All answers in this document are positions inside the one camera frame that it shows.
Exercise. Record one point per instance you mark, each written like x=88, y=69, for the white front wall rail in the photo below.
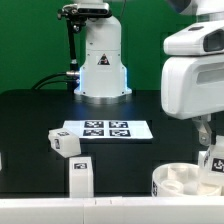
x=115, y=210

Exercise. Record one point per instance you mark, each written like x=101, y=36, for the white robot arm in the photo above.
x=102, y=75

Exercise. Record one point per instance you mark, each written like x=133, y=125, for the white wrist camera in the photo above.
x=203, y=38

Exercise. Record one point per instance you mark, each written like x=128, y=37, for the white round stool seat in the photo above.
x=180, y=180

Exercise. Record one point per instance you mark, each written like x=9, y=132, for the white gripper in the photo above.
x=193, y=87

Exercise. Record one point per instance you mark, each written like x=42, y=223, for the white marker sheet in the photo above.
x=109, y=129

